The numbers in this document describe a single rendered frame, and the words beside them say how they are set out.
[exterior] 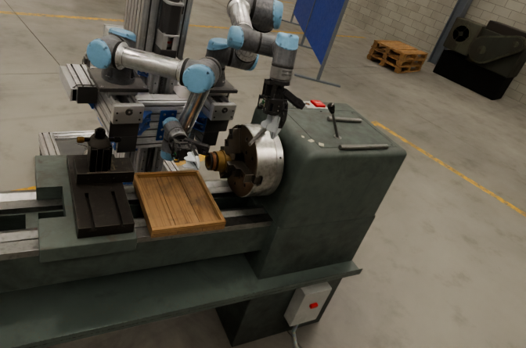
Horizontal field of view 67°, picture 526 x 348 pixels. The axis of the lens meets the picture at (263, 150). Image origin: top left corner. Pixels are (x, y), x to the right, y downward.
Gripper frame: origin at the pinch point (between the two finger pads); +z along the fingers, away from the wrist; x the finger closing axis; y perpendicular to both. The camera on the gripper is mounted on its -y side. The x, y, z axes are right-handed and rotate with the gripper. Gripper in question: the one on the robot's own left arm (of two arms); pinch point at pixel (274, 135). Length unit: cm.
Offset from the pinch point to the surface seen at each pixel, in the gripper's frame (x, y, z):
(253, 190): -11.6, -2.6, 27.8
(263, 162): -10.6, -4.2, 15.0
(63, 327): -13, 66, 78
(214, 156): -23.0, 11.2, 17.2
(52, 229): -15, 70, 38
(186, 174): -46, 13, 35
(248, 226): -14.0, -5.0, 46.2
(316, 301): -12, -54, 97
